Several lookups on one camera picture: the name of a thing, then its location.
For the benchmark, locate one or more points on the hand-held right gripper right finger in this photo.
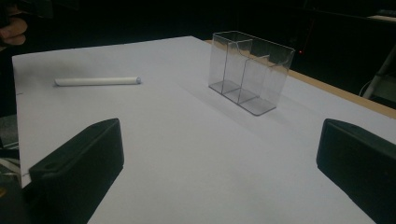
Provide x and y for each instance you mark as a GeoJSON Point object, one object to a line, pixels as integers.
{"type": "Point", "coordinates": [358, 161]}

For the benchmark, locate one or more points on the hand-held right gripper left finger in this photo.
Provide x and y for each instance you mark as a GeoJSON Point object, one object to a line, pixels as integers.
{"type": "Point", "coordinates": [77, 165]}

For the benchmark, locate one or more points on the white pen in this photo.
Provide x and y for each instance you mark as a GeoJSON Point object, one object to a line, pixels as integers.
{"type": "Point", "coordinates": [96, 81]}

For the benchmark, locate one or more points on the clear acrylic holder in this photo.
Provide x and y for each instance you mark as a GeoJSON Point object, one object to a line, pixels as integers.
{"type": "Point", "coordinates": [249, 74]}

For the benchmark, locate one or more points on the white metal stand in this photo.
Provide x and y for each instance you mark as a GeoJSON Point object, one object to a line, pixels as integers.
{"type": "Point", "coordinates": [381, 74]}

